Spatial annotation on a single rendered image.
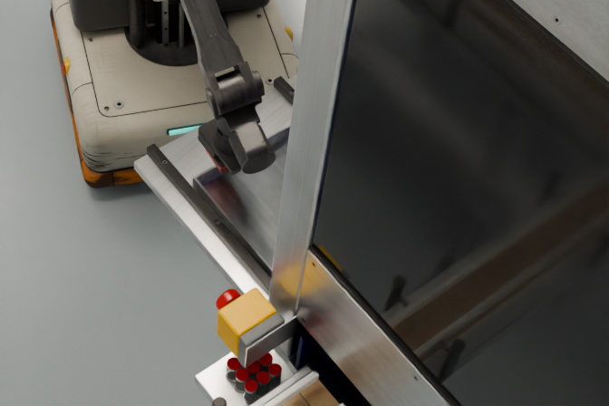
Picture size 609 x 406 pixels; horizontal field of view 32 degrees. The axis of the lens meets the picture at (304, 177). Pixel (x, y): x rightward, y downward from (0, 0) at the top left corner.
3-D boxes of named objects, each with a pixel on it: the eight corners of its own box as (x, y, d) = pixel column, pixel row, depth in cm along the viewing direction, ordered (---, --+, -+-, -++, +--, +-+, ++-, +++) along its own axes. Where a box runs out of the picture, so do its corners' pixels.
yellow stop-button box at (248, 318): (282, 343, 161) (285, 319, 155) (244, 368, 158) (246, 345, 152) (252, 307, 164) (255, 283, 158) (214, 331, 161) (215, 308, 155)
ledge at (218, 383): (313, 401, 166) (314, 396, 165) (246, 449, 161) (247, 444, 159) (259, 337, 172) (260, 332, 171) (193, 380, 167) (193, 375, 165)
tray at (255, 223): (431, 254, 182) (435, 243, 180) (312, 332, 172) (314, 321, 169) (309, 124, 197) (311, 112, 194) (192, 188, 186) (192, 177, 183)
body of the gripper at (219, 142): (230, 178, 177) (236, 154, 171) (196, 133, 180) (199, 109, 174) (262, 159, 180) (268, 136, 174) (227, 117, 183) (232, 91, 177)
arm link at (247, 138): (255, 64, 165) (203, 84, 163) (285, 124, 160) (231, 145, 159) (259, 103, 176) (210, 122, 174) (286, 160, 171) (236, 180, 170)
